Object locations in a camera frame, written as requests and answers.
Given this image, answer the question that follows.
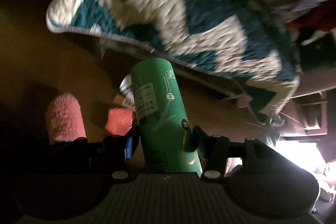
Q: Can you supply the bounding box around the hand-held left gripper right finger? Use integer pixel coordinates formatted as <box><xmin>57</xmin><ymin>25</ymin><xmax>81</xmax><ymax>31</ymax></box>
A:
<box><xmin>192</xmin><ymin>126</ymin><xmax>289</xmax><ymax>182</ymax></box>

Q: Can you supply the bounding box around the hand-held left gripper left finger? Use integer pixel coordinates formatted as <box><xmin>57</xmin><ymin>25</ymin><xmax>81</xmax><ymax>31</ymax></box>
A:
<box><xmin>50</xmin><ymin>126</ymin><xmax>141</xmax><ymax>182</ymax></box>

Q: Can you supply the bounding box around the green cylindrical can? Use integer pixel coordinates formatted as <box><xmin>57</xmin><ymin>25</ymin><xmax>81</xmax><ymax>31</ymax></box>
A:
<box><xmin>130</xmin><ymin>58</ymin><xmax>203</xmax><ymax>178</ymax></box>

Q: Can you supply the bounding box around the pink fuzzy slipper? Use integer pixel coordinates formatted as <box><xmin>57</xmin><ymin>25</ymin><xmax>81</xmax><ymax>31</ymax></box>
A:
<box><xmin>104</xmin><ymin>107</ymin><xmax>134</xmax><ymax>135</ymax></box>
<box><xmin>46</xmin><ymin>93</ymin><xmax>87</xmax><ymax>145</ymax></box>

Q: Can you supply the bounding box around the yellow wrapper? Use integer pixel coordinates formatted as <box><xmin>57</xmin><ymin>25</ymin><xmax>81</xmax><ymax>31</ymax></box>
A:
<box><xmin>113</xmin><ymin>94</ymin><xmax>127</xmax><ymax>105</ymax></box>

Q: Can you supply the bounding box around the silver yellow small item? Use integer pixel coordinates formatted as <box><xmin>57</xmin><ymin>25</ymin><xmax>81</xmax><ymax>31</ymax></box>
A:
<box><xmin>119</xmin><ymin>74</ymin><xmax>135</xmax><ymax>109</ymax></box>

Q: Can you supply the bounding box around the low bench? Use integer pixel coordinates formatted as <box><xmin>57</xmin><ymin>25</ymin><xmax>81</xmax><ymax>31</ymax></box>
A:
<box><xmin>171</xmin><ymin>67</ymin><xmax>328</xmax><ymax>109</ymax></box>

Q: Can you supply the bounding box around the zigzag quilted blanket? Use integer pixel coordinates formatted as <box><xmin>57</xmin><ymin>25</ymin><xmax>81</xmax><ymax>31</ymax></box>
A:
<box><xmin>46</xmin><ymin>0</ymin><xmax>301</xmax><ymax>126</ymax></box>

